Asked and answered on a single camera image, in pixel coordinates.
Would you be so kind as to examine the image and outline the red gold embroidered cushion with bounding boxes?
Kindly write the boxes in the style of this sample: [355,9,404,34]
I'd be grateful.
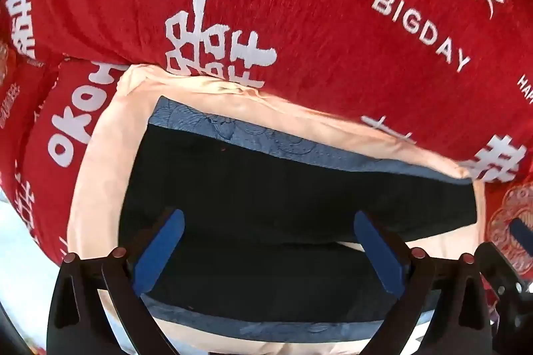
[0,42,57,131]

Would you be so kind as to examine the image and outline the red printed blanket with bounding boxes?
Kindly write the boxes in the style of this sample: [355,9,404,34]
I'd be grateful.
[0,0,533,185]

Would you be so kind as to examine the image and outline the black pants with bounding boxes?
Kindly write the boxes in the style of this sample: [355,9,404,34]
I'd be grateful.
[118,124,479,324]

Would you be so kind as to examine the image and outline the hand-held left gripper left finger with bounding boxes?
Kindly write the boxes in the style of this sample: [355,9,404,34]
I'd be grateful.
[46,208,186,355]

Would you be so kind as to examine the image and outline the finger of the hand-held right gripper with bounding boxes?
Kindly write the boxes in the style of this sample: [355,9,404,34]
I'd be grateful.
[475,242,533,339]
[510,218,533,260]

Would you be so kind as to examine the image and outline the red printed pillow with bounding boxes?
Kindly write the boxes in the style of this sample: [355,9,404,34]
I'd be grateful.
[25,59,130,264]

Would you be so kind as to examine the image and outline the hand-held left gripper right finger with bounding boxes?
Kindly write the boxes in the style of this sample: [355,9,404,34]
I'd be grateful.
[353,210,492,355]

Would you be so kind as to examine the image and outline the red patterned bedsheet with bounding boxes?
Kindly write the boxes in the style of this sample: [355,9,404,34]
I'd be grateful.
[481,172,533,297]

